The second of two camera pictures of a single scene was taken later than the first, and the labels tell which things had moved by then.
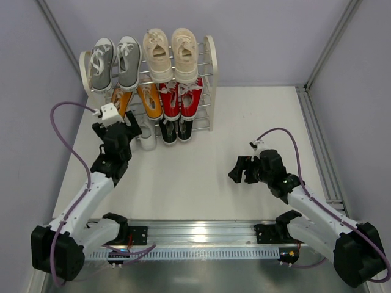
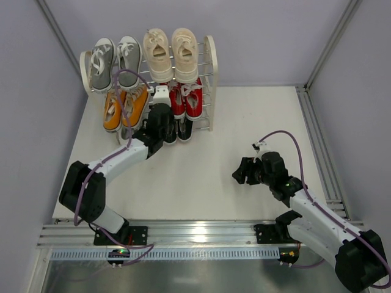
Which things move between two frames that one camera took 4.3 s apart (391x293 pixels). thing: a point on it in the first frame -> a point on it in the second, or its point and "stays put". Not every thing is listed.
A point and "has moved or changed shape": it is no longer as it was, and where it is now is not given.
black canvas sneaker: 184,131 stays put
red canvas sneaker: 190,96 has moved or changed shape
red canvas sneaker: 170,98 has moved or changed shape
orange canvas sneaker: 151,100 has moved or changed shape
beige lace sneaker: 157,51 stays put
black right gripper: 248,170 stays put
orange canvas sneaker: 121,97 has moved or changed shape
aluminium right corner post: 351,8 stays put
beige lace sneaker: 184,50 stays put
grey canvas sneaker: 129,56 stays put
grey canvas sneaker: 102,55 stays put
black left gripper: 131,126 -> 167,129
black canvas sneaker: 169,130 stays put
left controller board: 119,253 stays put
